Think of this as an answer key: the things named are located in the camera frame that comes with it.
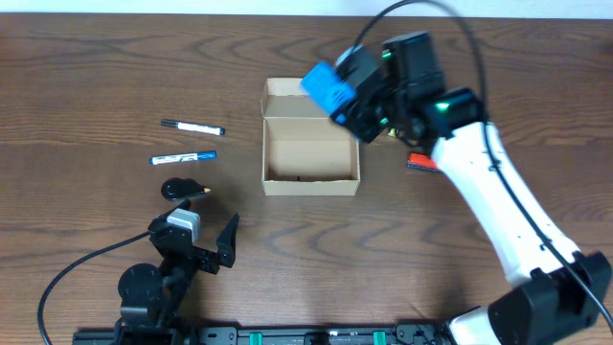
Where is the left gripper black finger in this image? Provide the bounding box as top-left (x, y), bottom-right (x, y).
top-left (160, 199), bottom-right (192, 219)
top-left (216, 214), bottom-right (239, 268)

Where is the blue white marker pen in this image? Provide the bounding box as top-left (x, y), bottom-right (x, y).
top-left (149, 150), bottom-right (217, 166)

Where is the blue plastic tool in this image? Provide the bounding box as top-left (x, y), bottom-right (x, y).
top-left (301, 62), bottom-right (356, 126)

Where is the red black stapler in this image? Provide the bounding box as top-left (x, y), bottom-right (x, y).
top-left (406, 152), bottom-right (440, 173)

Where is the cardboard box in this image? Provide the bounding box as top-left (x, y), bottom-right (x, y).
top-left (261, 78), bottom-right (361, 196)

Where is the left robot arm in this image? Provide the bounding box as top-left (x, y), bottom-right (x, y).
top-left (116, 200), bottom-right (239, 344)

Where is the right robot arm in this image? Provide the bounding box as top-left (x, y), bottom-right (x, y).
top-left (308, 32), bottom-right (612, 344)

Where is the black white marker pen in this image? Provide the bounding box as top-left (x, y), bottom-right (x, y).
top-left (161, 119), bottom-right (225, 136)

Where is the right black cable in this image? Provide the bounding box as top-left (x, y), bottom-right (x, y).
top-left (352, 0), bottom-right (613, 332)

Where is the black cable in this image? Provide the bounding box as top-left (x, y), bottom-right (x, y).
top-left (352, 0), bottom-right (613, 332)
top-left (36, 231), bottom-right (152, 345)

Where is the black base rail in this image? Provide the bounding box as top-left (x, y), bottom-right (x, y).
top-left (72, 324), bottom-right (453, 345)

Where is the left black cable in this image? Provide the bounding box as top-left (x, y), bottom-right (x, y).
top-left (36, 231), bottom-right (152, 345)

